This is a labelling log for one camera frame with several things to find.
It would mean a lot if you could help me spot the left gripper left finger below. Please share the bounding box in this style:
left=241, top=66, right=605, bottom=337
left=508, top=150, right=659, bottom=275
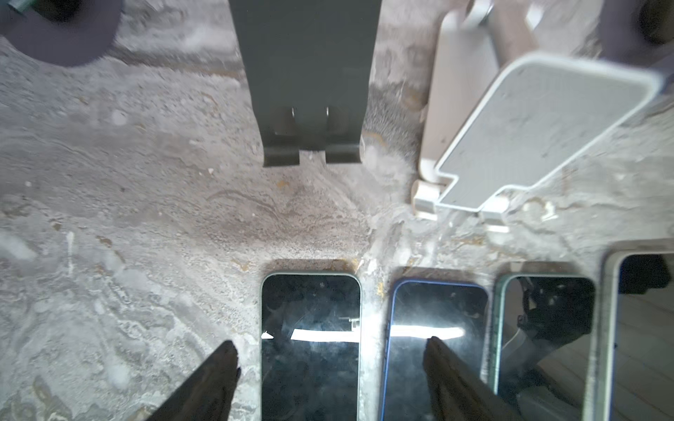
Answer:
left=147, top=340, right=240, bottom=421

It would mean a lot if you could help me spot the dark stand under green phone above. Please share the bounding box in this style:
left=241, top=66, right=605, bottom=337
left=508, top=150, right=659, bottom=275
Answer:
left=229, top=0, right=382, bottom=167

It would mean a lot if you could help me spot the white stand middle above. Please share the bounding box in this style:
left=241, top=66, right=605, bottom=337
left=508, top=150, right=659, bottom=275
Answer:
left=411, top=1, right=665, bottom=220

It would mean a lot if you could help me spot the green edged phone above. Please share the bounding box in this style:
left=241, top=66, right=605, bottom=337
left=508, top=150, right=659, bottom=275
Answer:
left=261, top=272, right=362, bottom=420

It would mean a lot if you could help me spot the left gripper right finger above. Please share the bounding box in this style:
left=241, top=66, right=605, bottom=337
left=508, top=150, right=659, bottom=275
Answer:
left=423, top=337, right=519, bottom=421

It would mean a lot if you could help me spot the blue edged phone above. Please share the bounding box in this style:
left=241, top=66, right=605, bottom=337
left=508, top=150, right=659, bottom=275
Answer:
left=379, top=279, right=488, bottom=420

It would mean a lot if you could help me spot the dark stand far left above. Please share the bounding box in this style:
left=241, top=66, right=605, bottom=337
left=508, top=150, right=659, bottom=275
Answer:
left=1, top=0, right=124, bottom=68

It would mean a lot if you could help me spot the dark stand under blue phone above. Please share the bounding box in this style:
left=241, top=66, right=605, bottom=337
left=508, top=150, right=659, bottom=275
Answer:
left=598, top=0, right=673, bottom=73

